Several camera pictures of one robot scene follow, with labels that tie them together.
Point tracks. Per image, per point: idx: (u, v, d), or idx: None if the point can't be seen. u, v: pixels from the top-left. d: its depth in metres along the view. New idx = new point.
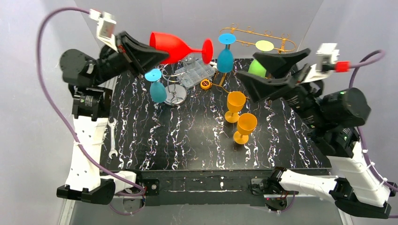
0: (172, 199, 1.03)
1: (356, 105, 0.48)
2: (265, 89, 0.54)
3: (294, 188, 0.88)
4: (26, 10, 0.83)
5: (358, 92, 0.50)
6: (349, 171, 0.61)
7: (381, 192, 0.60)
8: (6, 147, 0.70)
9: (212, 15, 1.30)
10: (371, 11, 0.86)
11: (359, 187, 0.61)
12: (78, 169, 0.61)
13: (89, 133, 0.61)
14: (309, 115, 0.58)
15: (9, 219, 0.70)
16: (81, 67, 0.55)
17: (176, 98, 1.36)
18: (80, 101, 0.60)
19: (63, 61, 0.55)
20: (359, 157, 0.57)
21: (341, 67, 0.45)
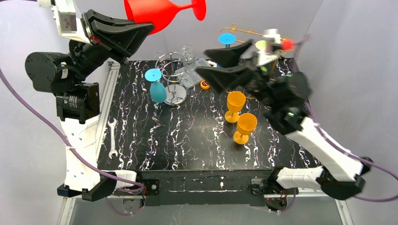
0: (172, 199, 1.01)
1: (301, 85, 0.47)
2: (229, 78, 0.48)
3: (291, 184, 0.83)
4: (26, 11, 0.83)
5: (302, 74, 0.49)
6: (311, 149, 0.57)
7: (349, 166, 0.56)
8: (6, 148, 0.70)
9: (212, 15, 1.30)
10: (371, 11, 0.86)
11: (327, 163, 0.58)
12: (74, 171, 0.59)
13: (80, 136, 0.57)
14: (264, 97, 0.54)
15: (10, 219, 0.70)
16: (52, 76, 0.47)
17: (176, 98, 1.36)
18: (65, 102, 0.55)
19: (29, 67, 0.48)
20: (312, 131, 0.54)
21: (287, 46, 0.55)
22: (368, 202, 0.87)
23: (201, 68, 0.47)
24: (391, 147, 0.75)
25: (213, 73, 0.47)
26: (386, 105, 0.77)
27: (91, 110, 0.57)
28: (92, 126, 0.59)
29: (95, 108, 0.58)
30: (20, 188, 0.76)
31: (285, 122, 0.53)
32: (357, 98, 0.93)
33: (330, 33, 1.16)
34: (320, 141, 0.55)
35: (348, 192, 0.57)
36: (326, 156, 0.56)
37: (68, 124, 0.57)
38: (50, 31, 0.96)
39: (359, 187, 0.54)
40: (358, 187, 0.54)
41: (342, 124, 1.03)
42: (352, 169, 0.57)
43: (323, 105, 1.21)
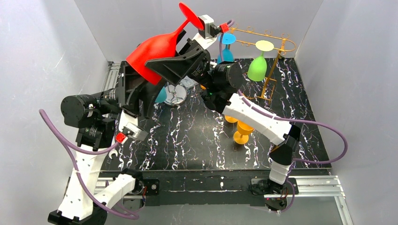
0: (173, 199, 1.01)
1: (234, 78, 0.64)
2: (179, 67, 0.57)
3: (280, 178, 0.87)
4: (26, 11, 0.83)
5: (236, 67, 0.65)
6: (245, 119, 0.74)
7: (278, 127, 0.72)
8: (7, 147, 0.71)
9: (213, 14, 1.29)
10: (372, 10, 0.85)
11: (263, 131, 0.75)
12: (72, 196, 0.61)
13: (88, 163, 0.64)
14: (205, 82, 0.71)
15: (11, 218, 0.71)
16: (80, 115, 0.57)
17: (176, 98, 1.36)
18: (85, 130, 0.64)
19: (64, 106, 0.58)
20: (239, 105, 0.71)
21: (225, 28, 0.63)
22: (366, 201, 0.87)
23: (152, 63, 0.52)
24: (391, 147, 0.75)
25: (167, 63, 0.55)
26: (386, 105, 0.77)
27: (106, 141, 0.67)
28: (102, 155, 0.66)
29: (109, 140, 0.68)
30: (20, 189, 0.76)
31: (216, 102, 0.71)
32: (357, 98, 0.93)
33: (330, 32, 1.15)
34: (247, 111, 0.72)
35: (284, 153, 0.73)
36: (257, 123, 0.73)
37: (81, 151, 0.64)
38: (50, 31, 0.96)
39: (289, 147, 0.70)
40: (288, 146, 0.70)
41: (342, 124, 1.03)
42: (282, 129, 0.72)
43: (323, 105, 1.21)
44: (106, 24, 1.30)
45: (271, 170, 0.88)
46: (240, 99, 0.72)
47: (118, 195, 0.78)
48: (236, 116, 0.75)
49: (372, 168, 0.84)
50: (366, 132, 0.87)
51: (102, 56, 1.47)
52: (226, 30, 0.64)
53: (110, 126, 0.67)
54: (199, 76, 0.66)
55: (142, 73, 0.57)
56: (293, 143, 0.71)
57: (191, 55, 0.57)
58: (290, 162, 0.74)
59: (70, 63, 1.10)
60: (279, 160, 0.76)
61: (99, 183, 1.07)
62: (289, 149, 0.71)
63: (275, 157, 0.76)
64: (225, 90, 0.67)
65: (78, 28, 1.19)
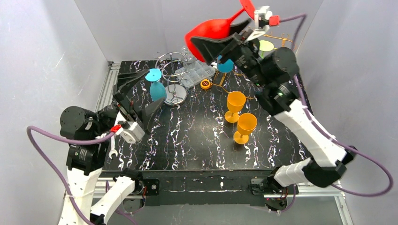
0: (173, 199, 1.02)
1: (284, 60, 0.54)
2: (217, 50, 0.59)
3: (288, 182, 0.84)
4: (26, 10, 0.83)
5: (289, 51, 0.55)
6: (299, 132, 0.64)
7: (332, 152, 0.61)
8: (7, 147, 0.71)
9: (213, 14, 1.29)
10: (373, 10, 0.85)
11: (312, 149, 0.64)
12: (66, 220, 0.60)
13: (81, 186, 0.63)
14: (254, 74, 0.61)
15: (10, 218, 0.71)
16: (80, 125, 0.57)
17: (176, 98, 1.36)
18: (75, 154, 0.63)
19: (64, 116, 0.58)
20: (299, 115, 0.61)
21: (273, 21, 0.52)
22: (366, 202, 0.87)
23: (195, 38, 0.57)
24: (391, 147, 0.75)
25: (207, 44, 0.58)
26: (386, 106, 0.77)
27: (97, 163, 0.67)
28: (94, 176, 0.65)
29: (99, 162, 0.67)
30: (20, 189, 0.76)
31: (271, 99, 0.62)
32: (357, 99, 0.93)
33: (330, 32, 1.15)
34: (305, 123, 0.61)
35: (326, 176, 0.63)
36: (311, 139, 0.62)
37: (73, 175, 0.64)
38: (50, 31, 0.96)
39: (338, 174, 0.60)
40: (337, 173, 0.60)
41: (342, 124, 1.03)
42: (336, 155, 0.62)
43: (323, 106, 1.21)
44: (106, 24, 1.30)
45: (284, 174, 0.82)
46: (302, 109, 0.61)
47: (118, 199, 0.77)
48: (288, 124, 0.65)
49: (372, 168, 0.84)
50: (366, 132, 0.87)
51: (102, 56, 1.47)
52: (278, 23, 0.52)
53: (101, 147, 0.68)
54: (243, 66, 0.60)
55: (191, 49, 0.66)
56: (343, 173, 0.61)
57: (226, 39, 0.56)
58: (326, 187, 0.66)
59: (70, 63, 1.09)
60: (316, 179, 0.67)
61: (99, 183, 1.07)
62: (335, 175, 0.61)
63: (313, 176, 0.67)
64: (277, 80, 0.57)
65: (78, 28, 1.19)
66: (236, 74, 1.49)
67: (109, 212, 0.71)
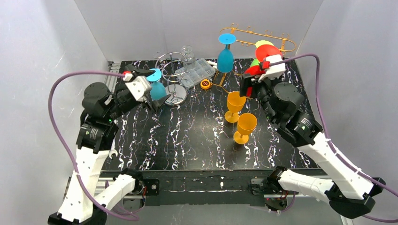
0: (172, 199, 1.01)
1: (285, 93, 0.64)
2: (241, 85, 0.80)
3: (293, 188, 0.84)
4: (26, 11, 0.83)
5: (288, 87, 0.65)
6: (325, 165, 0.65)
7: (360, 184, 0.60)
8: (7, 146, 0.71)
9: (213, 15, 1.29)
10: (373, 10, 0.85)
11: (337, 180, 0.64)
12: (72, 199, 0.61)
13: (89, 165, 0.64)
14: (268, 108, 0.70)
15: (9, 218, 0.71)
16: (102, 96, 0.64)
17: (176, 98, 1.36)
18: (86, 133, 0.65)
19: (89, 89, 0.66)
20: (323, 147, 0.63)
21: (264, 64, 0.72)
22: None
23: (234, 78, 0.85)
24: (392, 148, 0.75)
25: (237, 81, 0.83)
26: (386, 106, 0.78)
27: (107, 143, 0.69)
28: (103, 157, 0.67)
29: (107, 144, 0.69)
30: (20, 188, 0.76)
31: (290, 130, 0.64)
32: (357, 99, 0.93)
33: (330, 32, 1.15)
34: (330, 156, 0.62)
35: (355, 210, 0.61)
36: (336, 172, 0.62)
37: (82, 153, 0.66)
38: (50, 31, 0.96)
39: (368, 208, 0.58)
40: (366, 206, 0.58)
41: (342, 124, 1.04)
42: (363, 188, 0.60)
43: (323, 105, 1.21)
44: (106, 25, 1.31)
45: (294, 184, 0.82)
46: (325, 141, 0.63)
47: (118, 196, 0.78)
48: (311, 155, 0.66)
49: (372, 168, 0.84)
50: (367, 133, 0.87)
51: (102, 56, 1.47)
52: (268, 65, 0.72)
53: (111, 130, 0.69)
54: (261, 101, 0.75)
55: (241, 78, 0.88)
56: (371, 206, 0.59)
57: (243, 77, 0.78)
58: (353, 217, 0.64)
59: (70, 63, 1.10)
60: (343, 210, 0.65)
61: (99, 183, 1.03)
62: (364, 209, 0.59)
63: (340, 208, 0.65)
64: (287, 111, 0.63)
65: (78, 28, 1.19)
66: (236, 74, 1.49)
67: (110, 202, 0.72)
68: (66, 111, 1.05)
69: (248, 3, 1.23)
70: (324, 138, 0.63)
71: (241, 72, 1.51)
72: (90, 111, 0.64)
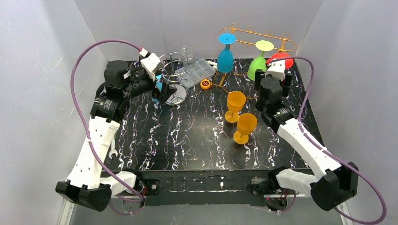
0: (173, 199, 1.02)
1: (269, 85, 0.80)
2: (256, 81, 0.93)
3: (287, 185, 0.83)
4: (26, 11, 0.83)
5: (274, 80, 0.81)
6: (298, 147, 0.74)
7: (325, 161, 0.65)
8: (7, 147, 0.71)
9: (213, 15, 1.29)
10: (374, 10, 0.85)
11: (309, 161, 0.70)
12: (82, 166, 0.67)
13: (101, 133, 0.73)
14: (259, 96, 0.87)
15: (9, 218, 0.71)
16: (121, 69, 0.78)
17: (176, 98, 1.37)
18: (101, 103, 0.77)
19: (110, 63, 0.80)
20: (293, 128, 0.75)
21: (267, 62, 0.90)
22: (368, 201, 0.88)
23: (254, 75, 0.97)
24: (392, 147, 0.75)
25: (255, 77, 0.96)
26: (387, 106, 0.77)
27: (118, 116, 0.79)
28: (113, 129, 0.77)
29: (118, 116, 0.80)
30: (20, 188, 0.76)
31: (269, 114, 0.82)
32: (357, 99, 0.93)
33: (330, 32, 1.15)
34: (298, 136, 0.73)
35: (321, 187, 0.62)
36: (304, 150, 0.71)
37: (95, 123, 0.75)
38: (50, 31, 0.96)
39: (325, 178, 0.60)
40: (324, 177, 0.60)
41: (342, 124, 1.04)
42: (329, 166, 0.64)
43: (323, 105, 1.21)
44: (106, 25, 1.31)
45: (288, 178, 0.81)
46: (297, 125, 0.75)
47: (119, 188, 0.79)
48: (287, 139, 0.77)
49: (373, 167, 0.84)
50: (368, 133, 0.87)
51: (102, 56, 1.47)
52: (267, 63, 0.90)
53: (123, 105, 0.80)
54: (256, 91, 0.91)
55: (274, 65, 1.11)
56: (336, 183, 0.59)
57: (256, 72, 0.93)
58: (330, 206, 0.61)
59: (70, 63, 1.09)
60: (320, 199, 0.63)
61: None
62: (324, 181, 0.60)
63: (318, 196, 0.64)
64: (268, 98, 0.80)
65: (78, 28, 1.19)
66: (237, 74, 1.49)
67: (114, 184, 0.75)
68: (66, 110, 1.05)
69: (248, 3, 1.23)
70: (296, 123, 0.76)
71: (241, 72, 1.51)
72: (110, 81, 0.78)
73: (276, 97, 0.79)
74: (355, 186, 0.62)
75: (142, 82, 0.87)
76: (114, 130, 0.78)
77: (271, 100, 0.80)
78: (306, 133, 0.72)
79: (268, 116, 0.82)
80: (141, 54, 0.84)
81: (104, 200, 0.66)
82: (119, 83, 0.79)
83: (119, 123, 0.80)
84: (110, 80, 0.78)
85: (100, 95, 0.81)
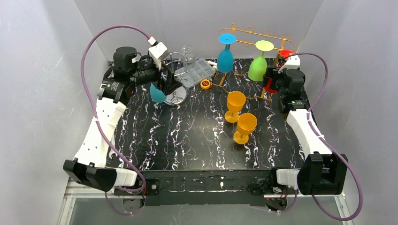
0: (172, 199, 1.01)
1: (294, 74, 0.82)
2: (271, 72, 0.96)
3: (284, 179, 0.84)
4: (26, 11, 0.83)
5: (300, 72, 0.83)
6: (300, 133, 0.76)
7: (317, 146, 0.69)
8: (7, 147, 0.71)
9: (213, 15, 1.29)
10: (374, 11, 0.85)
11: (304, 145, 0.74)
12: (89, 144, 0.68)
13: (108, 114, 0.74)
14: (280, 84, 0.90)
15: (8, 218, 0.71)
16: (130, 54, 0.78)
17: (176, 98, 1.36)
18: (108, 86, 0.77)
19: (119, 49, 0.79)
20: (300, 115, 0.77)
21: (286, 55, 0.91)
22: (366, 200, 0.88)
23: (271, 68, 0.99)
24: (392, 147, 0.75)
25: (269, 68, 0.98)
26: (387, 106, 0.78)
27: (125, 99, 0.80)
28: (119, 110, 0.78)
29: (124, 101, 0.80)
30: (20, 188, 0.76)
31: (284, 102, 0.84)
32: (357, 99, 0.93)
33: (330, 32, 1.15)
34: (302, 122, 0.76)
35: (305, 166, 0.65)
36: (304, 135, 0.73)
37: (103, 104, 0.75)
38: (50, 31, 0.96)
39: (310, 156, 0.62)
40: (309, 155, 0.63)
41: (342, 124, 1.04)
42: (318, 150, 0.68)
43: (323, 105, 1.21)
44: (106, 25, 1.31)
45: (285, 171, 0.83)
46: (304, 114, 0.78)
47: (122, 179, 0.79)
48: (292, 124, 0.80)
49: (373, 167, 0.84)
50: (368, 132, 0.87)
51: (102, 56, 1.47)
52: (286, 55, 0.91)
53: (129, 88, 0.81)
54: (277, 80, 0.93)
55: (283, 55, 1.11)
56: (319, 162, 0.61)
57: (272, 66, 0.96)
58: (309, 185, 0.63)
59: (70, 63, 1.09)
60: (302, 179, 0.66)
61: None
62: (309, 160, 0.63)
63: (302, 176, 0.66)
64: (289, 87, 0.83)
65: (78, 27, 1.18)
66: (237, 74, 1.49)
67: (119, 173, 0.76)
68: (66, 110, 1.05)
69: (248, 3, 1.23)
70: (304, 112, 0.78)
71: (241, 72, 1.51)
72: (118, 63, 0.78)
73: (295, 86, 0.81)
74: (341, 177, 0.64)
75: (149, 71, 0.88)
76: (121, 112, 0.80)
77: (290, 89, 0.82)
78: (310, 121, 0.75)
79: (282, 103, 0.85)
80: (149, 42, 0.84)
81: (107, 183, 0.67)
82: (127, 66, 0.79)
83: (126, 106, 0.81)
84: (118, 62, 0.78)
85: (108, 78, 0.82)
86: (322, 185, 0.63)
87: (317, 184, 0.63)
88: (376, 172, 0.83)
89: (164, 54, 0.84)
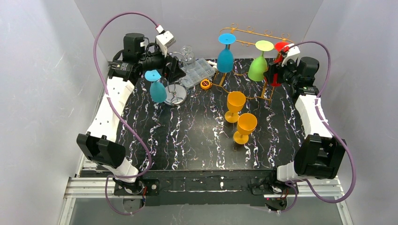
0: (173, 200, 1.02)
1: (309, 61, 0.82)
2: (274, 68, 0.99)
3: (284, 174, 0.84)
4: (26, 11, 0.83)
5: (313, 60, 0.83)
6: (304, 117, 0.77)
7: (319, 129, 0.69)
8: (6, 147, 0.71)
9: (213, 15, 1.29)
10: (374, 10, 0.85)
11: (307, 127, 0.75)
12: (101, 119, 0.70)
13: (118, 92, 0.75)
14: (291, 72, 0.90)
15: (8, 218, 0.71)
16: (139, 37, 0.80)
17: (176, 98, 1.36)
18: (117, 66, 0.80)
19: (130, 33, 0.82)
20: (308, 100, 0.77)
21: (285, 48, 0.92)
22: (366, 200, 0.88)
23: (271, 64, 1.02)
24: (392, 147, 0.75)
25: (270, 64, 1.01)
26: (388, 105, 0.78)
27: (133, 79, 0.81)
28: (128, 89, 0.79)
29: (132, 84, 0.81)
30: (20, 188, 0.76)
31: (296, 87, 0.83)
32: (357, 98, 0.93)
33: (330, 32, 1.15)
34: (309, 106, 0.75)
35: (304, 146, 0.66)
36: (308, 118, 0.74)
37: (113, 83, 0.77)
38: (50, 31, 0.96)
39: (309, 136, 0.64)
40: (309, 135, 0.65)
41: (342, 124, 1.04)
42: (319, 132, 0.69)
43: (323, 105, 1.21)
44: (106, 25, 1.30)
45: (285, 167, 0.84)
46: (314, 99, 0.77)
47: (126, 167, 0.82)
48: (298, 107, 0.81)
49: (373, 167, 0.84)
50: (368, 132, 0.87)
51: (102, 56, 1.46)
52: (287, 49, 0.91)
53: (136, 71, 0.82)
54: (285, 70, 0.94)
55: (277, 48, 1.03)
56: (317, 143, 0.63)
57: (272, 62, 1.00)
58: (304, 163, 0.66)
59: (70, 63, 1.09)
60: (300, 157, 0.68)
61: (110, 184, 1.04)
62: (308, 139, 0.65)
63: (300, 155, 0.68)
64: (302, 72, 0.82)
65: (78, 27, 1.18)
66: (237, 74, 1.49)
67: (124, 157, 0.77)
68: (66, 110, 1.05)
69: (248, 3, 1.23)
70: (313, 98, 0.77)
71: (241, 72, 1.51)
72: (127, 47, 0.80)
73: (308, 72, 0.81)
74: (337, 164, 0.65)
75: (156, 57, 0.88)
76: (130, 91, 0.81)
77: (303, 74, 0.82)
78: (317, 107, 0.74)
79: (293, 88, 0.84)
80: (157, 30, 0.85)
81: (118, 161, 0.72)
82: (135, 49, 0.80)
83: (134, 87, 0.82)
84: (128, 45, 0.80)
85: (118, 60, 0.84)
86: (316, 166, 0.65)
87: (311, 165, 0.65)
88: (376, 171, 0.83)
89: (170, 41, 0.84)
